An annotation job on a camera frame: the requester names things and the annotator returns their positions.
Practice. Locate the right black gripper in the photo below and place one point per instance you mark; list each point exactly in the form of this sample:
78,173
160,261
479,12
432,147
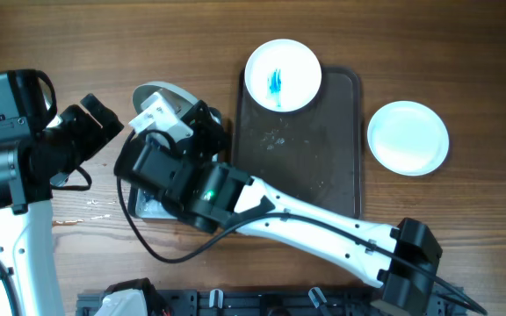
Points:
203,121

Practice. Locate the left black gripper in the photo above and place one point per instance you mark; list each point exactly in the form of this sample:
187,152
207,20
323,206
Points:
96,140

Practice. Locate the white plate blue smear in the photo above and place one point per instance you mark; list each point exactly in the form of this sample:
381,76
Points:
178,98

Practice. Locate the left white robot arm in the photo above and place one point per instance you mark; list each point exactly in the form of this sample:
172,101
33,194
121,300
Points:
28,277

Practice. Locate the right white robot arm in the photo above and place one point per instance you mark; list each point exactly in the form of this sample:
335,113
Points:
399,261

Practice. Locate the black soapy water tray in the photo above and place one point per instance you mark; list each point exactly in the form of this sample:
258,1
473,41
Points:
142,205

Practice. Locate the brown serving tray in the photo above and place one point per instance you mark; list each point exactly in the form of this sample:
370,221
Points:
313,154

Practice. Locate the white plate blue streak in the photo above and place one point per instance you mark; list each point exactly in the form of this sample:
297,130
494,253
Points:
283,75

